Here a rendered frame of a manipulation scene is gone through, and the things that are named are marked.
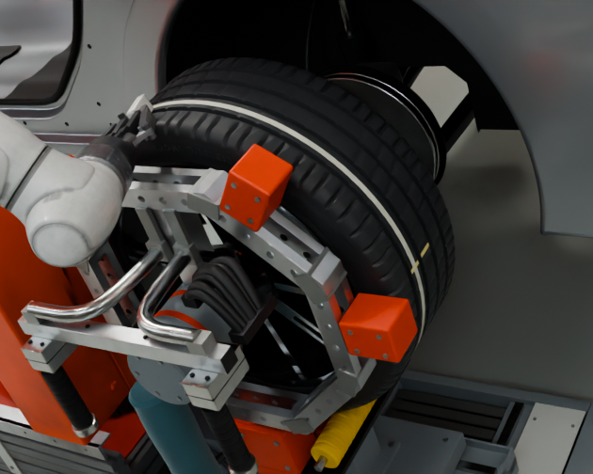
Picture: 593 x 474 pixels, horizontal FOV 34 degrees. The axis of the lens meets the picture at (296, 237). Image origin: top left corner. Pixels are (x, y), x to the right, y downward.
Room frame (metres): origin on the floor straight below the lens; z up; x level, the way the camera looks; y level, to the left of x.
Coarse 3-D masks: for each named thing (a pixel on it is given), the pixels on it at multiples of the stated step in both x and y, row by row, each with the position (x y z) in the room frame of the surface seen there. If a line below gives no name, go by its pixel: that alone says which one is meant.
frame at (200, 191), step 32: (128, 192) 1.36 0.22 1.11; (160, 192) 1.31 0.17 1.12; (192, 192) 1.27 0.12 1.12; (224, 224) 1.24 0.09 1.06; (288, 224) 1.23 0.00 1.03; (96, 256) 1.50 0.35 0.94; (288, 256) 1.18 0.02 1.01; (320, 256) 1.19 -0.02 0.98; (96, 288) 1.49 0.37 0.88; (320, 288) 1.15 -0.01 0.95; (128, 320) 1.49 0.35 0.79; (320, 320) 1.17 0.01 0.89; (320, 384) 1.28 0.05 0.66; (352, 384) 1.15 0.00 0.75; (256, 416) 1.32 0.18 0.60; (288, 416) 1.28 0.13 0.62; (320, 416) 1.22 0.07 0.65
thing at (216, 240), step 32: (128, 224) 1.55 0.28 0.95; (128, 256) 1.55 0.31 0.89; (256, 256) 1.37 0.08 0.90; (256, 288) 1.44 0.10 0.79; (288, 288) 1.34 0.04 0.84; (352, 288) 1.23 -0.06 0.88; (288, 320) 1.54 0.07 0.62; (256, 352) 1.47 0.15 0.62; (288, 352) 1.38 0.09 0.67; (320, 352) 1.41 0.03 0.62; (288, 384) 1.37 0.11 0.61
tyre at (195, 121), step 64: (256, 64) 1.50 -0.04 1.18; (192, 128) 1.36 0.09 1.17; (256, 128) 1.34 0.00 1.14; (320, 128) 1.34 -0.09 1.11; (384, 128) 1.37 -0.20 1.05; (320, 192) 1.23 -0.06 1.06; (384, 192) 1.27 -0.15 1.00; (384, 256) 1.20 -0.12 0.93; (448, 256) 1.32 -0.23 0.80; (256, 384) 1.42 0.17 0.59; (384, 384) 1.22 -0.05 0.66
